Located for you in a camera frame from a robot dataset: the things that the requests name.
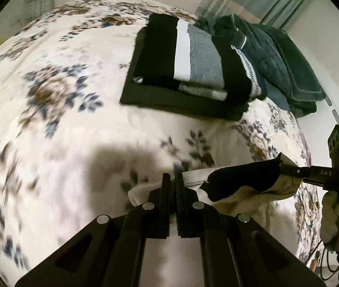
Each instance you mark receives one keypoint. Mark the cream and black small garment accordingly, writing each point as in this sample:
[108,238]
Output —
[241,179]

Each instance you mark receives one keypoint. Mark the plaid cloth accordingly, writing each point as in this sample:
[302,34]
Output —
[36,0]

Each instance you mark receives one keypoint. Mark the dark garment with patterned trim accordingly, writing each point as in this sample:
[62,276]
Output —
[235,65]

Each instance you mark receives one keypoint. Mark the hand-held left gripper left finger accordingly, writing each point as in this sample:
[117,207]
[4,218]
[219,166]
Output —
[165,206]

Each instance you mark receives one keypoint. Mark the dark teal folded garment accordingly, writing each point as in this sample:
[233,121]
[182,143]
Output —
[280,62]

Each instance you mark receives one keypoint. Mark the black white grey striped garment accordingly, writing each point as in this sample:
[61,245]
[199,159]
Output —
[187,53]

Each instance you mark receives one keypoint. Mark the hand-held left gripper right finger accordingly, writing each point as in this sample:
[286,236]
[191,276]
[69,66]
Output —
[180,206]

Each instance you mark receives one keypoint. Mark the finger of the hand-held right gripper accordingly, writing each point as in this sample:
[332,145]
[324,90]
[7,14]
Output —
[303,172]

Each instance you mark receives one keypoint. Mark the black folded garment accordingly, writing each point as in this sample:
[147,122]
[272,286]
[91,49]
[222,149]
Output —
[172,101]

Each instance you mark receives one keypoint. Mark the floral bed blanket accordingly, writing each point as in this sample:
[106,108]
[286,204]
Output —
[67,110]

